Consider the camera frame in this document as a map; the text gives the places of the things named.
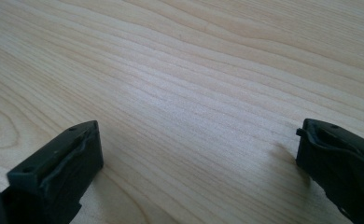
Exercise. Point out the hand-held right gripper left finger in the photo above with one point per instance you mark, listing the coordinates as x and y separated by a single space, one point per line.
58 174

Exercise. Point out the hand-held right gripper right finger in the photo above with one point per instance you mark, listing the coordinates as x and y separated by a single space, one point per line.
342 168

